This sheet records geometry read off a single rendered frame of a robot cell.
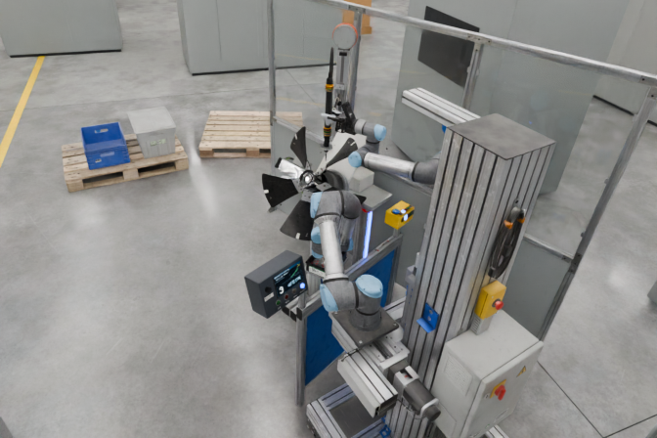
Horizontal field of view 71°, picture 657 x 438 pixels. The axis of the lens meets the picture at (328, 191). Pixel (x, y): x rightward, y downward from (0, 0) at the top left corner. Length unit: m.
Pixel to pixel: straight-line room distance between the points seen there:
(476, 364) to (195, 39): 6.76
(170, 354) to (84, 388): 0.53
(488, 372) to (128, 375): 2.32
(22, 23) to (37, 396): 7.01
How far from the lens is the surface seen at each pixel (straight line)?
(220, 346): 3.42
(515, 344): 2.01
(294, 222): 2.74
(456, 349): 1.91
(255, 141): 5.52
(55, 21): 9.39
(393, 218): 2.77
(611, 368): 3.92
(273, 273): 2.06
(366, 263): 2.73
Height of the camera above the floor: 2.67
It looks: 34 degrees down
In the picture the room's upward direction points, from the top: 3 degrees clockwise
